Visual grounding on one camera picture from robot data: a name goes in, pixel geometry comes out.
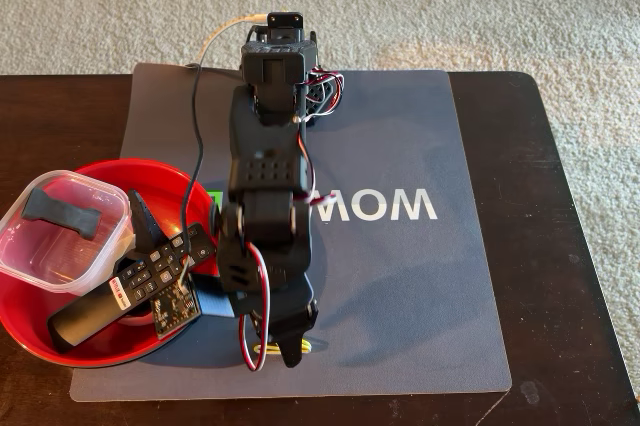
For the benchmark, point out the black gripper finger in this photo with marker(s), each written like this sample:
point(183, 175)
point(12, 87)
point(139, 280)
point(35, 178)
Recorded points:
point(295, 341)

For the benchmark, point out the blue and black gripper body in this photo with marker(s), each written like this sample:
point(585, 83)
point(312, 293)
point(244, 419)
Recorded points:
point(294, 322)

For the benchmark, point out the black printed jaw part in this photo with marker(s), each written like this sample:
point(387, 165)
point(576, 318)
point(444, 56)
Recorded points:
point(145, 226)

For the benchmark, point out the black remote control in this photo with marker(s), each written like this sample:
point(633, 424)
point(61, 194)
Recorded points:
point(85, 318)

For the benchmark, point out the clear plastic container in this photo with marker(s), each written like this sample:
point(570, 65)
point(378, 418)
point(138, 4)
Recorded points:
point(45, 256)

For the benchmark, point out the black ribbed grip piece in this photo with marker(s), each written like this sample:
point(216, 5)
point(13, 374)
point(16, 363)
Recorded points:
point(60, 213)

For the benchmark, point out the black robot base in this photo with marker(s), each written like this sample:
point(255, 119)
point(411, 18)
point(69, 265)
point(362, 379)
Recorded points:
point(285, 21)

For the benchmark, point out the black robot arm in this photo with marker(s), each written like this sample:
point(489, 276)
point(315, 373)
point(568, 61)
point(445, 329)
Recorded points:
point(265, 156)

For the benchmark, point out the red bowl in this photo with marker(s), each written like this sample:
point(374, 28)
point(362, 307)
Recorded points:
point(25, 306)

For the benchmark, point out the grey mat with logo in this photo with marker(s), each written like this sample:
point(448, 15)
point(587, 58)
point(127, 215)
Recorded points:
point(400, 296)

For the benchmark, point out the camera circuit board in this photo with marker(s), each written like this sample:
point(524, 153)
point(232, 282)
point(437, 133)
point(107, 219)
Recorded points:
point(172, 311)

